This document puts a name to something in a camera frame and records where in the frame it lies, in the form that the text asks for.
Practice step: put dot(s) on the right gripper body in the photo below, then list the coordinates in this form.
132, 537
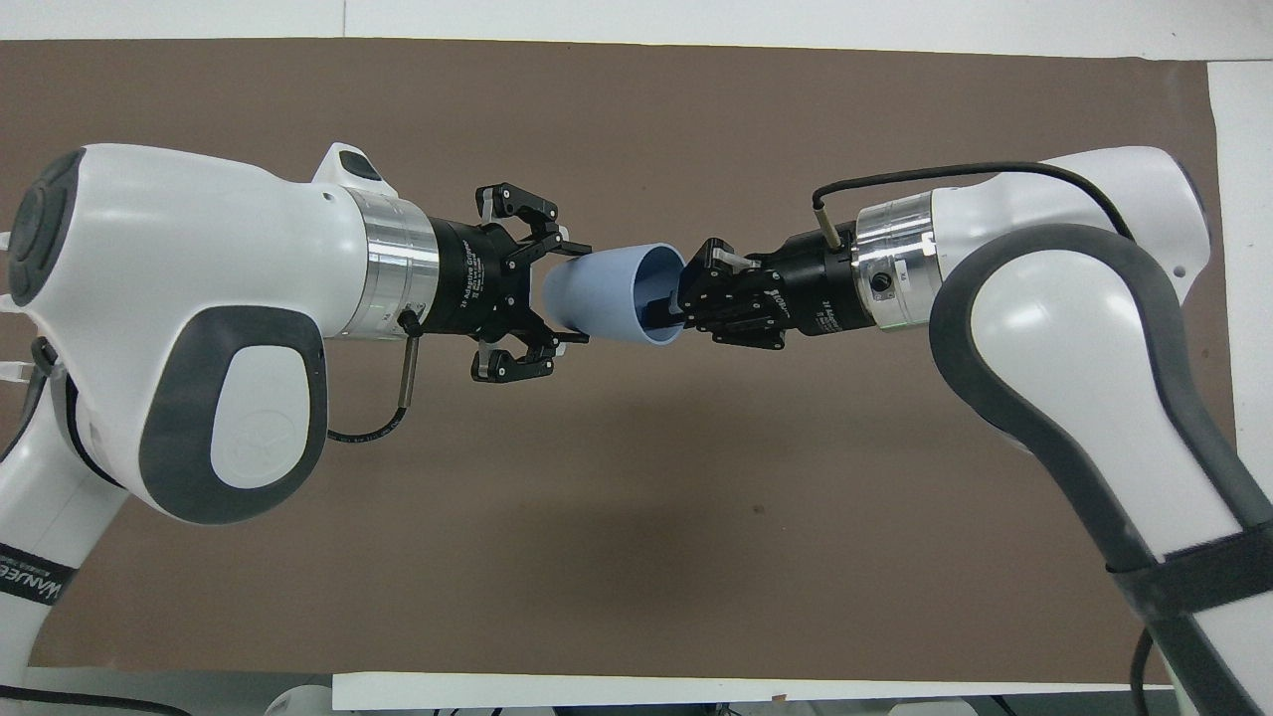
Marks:
820, 283

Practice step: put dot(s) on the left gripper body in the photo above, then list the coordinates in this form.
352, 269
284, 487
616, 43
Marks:
467, 278

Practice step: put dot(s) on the light blue cup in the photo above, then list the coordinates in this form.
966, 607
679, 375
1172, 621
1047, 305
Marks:
597, 293

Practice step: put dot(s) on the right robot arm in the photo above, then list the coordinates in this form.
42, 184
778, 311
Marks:
1044, 318

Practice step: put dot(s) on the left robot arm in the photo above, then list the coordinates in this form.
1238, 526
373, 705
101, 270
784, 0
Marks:
159, 259

